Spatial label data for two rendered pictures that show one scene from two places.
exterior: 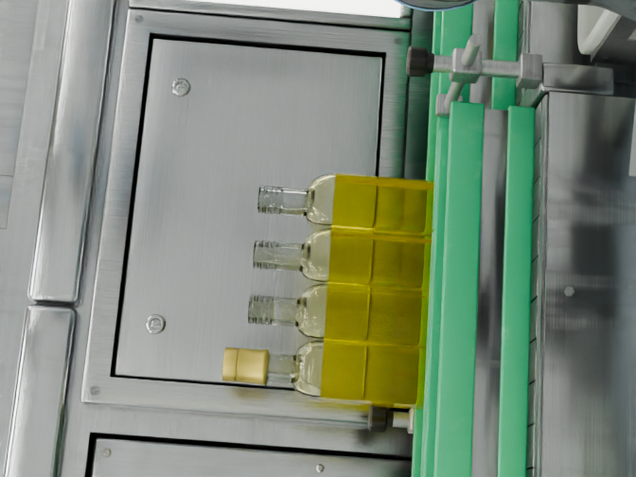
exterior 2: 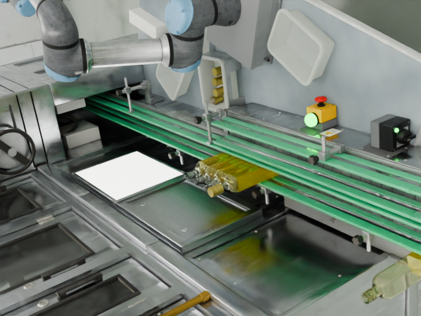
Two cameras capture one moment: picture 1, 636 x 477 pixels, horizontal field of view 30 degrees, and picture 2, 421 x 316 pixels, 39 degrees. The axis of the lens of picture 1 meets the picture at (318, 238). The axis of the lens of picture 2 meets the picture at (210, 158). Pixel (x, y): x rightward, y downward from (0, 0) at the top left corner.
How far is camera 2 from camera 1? 1.68 m
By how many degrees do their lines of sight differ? 55
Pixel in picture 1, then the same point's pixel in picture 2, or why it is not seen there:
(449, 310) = (245, 133)
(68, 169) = (130, 226)
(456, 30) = (199, 138)
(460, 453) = (273, 140)
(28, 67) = (97, 231)
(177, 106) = (146, 206)
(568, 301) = (265, 119)
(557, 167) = (241, 113)
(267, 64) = (160, 192)
